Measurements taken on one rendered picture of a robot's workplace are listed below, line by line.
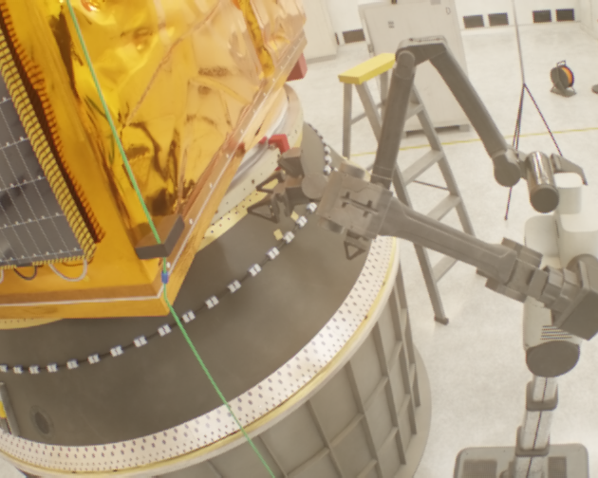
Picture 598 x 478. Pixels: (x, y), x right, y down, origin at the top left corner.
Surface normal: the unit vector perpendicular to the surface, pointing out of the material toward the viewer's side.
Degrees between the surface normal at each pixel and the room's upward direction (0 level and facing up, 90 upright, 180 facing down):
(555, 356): 90
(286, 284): 62
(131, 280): 93
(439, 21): 90
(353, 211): 45
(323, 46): 90
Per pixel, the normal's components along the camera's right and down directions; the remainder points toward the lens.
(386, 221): 0.33, 0.24
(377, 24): -0.14, 0.59
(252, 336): 0.43, -0.11
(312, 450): 0.60, 0.32
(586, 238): -0.36, 0.18
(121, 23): 0.90, -0.14
